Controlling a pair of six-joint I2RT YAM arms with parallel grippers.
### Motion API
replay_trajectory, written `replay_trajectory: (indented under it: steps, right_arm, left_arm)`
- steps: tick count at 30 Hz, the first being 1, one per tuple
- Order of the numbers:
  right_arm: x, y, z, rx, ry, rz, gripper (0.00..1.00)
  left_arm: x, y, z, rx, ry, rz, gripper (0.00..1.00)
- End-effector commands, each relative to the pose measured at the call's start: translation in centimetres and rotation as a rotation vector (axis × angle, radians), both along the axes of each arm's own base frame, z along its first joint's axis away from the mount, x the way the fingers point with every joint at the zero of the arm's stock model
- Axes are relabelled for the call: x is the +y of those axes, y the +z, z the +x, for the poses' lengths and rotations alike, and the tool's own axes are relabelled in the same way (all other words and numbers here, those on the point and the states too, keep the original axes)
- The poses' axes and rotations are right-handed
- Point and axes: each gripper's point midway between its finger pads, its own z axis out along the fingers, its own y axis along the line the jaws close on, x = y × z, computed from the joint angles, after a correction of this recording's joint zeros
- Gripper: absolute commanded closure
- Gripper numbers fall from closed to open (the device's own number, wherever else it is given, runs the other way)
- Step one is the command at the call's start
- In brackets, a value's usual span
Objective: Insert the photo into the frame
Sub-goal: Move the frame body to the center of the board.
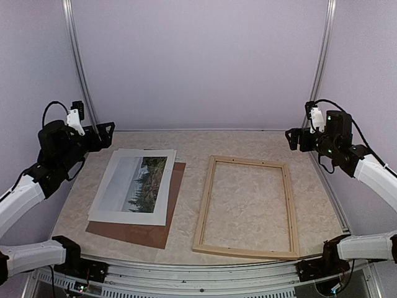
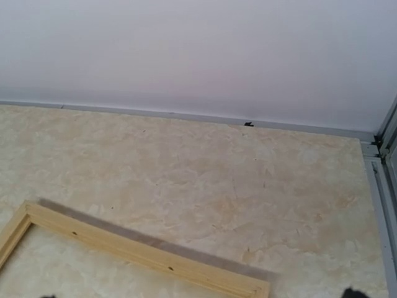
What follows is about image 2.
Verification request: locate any light wooden picture frame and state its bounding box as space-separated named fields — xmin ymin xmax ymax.
xmin=1 ymin=201 xmax=270 ymax=297

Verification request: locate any aluminium enclosure post right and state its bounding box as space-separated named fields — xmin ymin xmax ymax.
xmin=362 ymin=101 xmax=396 ymax=297

